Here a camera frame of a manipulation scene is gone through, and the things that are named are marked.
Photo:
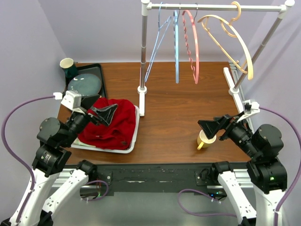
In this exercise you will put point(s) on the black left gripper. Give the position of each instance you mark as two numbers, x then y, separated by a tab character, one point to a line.
105	113

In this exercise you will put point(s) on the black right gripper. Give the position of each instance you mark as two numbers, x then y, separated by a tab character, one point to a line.
210	127

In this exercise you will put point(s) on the plain red garment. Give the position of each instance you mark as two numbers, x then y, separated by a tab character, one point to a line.
118	135

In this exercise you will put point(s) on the pink plastic hanger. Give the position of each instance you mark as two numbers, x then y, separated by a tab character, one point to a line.
192	46

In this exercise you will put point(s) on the blue wire hanger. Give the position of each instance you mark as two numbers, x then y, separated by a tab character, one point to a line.
162	29

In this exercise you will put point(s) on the light blue plastic hanger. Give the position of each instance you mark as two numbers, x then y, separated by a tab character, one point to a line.
176	44

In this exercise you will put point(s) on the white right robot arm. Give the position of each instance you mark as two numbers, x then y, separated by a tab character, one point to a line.
267	174

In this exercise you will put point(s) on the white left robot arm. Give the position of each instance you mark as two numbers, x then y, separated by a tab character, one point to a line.
37	208

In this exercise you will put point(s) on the yellow mug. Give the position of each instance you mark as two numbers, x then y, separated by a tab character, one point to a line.
203	141

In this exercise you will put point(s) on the teal ceramic plate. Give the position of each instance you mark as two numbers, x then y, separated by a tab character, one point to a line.
86	84

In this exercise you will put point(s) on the white plastic mesh basket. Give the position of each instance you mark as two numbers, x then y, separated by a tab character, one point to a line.
130	149

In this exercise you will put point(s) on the dark green cup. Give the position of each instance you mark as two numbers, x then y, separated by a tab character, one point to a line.
69	68

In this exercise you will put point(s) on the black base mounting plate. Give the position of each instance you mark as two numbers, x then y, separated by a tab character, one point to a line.
155	178

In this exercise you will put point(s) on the silver white clothes rack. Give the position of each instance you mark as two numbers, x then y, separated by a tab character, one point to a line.
246	68

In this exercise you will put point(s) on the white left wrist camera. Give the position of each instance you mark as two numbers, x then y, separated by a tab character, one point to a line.
71	100

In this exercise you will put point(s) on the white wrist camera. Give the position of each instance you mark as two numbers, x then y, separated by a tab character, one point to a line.
71	100
250	108

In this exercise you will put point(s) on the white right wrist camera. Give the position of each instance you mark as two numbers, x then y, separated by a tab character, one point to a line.
250	108

